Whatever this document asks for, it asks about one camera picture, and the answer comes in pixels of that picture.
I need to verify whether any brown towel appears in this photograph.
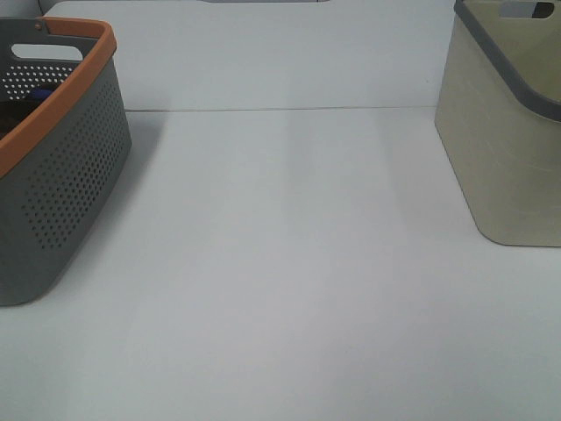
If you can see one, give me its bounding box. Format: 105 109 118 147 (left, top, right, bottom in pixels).
0 100 35 138

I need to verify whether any blue cloth in basket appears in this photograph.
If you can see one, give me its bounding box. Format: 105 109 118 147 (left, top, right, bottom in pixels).
28 88 53 101

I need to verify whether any beige basket with grey rim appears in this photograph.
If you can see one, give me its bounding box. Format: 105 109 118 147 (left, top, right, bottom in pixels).
435 1 560 247

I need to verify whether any grey basket with orange rim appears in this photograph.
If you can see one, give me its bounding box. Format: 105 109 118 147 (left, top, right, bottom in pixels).
1 17 131 307

